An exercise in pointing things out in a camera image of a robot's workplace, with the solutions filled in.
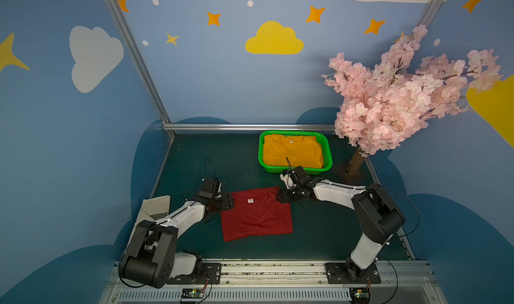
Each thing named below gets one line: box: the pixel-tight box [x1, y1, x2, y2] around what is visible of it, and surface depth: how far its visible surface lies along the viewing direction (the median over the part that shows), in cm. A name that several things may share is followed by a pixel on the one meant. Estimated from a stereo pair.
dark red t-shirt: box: [220, 186, 294, 242], surface depth 90 cm
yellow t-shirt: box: [263, 133, 324, 169], surface depth 110 cm
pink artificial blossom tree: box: [322, 25, 503, 179], surface depth 59 cm
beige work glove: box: [131, 194, 171, 233], surface depth 93 cm
